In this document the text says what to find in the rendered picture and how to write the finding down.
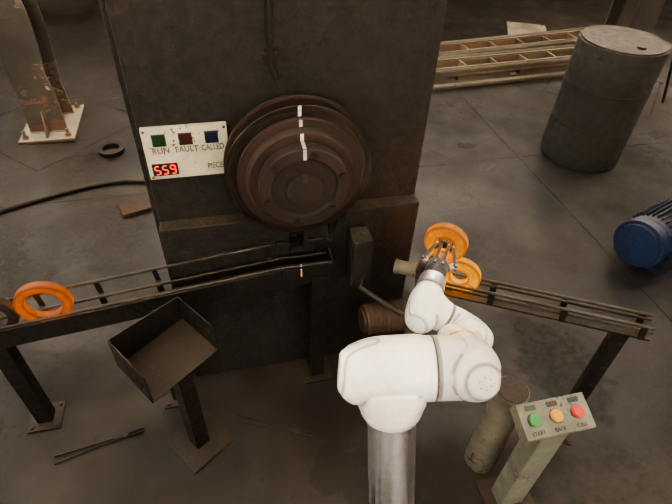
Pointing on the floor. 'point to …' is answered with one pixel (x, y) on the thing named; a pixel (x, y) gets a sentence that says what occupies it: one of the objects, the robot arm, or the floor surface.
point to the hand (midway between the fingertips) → (447, 239)
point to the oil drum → (602, 96)
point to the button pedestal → (533, 449)
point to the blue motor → (647, 238)
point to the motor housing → (381, 318)
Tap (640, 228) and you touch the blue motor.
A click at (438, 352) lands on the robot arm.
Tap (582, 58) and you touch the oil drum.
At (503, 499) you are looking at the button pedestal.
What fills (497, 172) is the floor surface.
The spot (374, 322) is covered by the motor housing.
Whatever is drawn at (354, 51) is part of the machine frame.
